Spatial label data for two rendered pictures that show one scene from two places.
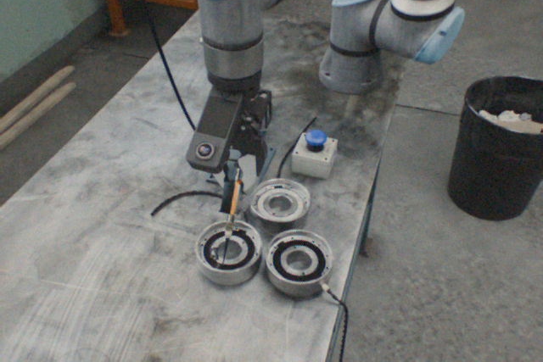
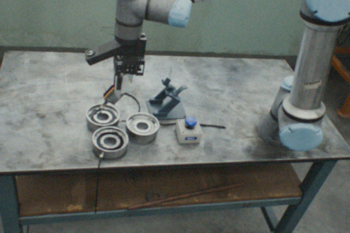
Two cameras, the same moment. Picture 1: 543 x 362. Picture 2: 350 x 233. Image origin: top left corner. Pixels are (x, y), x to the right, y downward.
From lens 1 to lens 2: 82 cm
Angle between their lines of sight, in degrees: 40
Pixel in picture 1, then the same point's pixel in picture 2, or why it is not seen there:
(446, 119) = not seen: outside the picture
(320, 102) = (241, 126)
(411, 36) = (281, 120)
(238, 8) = (120, 5)
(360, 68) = (272, 127)
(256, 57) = (125, 32)
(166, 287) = (77, 108)
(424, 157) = not seen: outside the picture
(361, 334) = not seen: outside the picture
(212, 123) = (103, 47)
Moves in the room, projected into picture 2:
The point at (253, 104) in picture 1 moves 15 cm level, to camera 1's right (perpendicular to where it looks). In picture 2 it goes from (130, 57) to (155, 89)
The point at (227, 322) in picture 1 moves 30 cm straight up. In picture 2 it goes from (69, 132) to (69, 50)
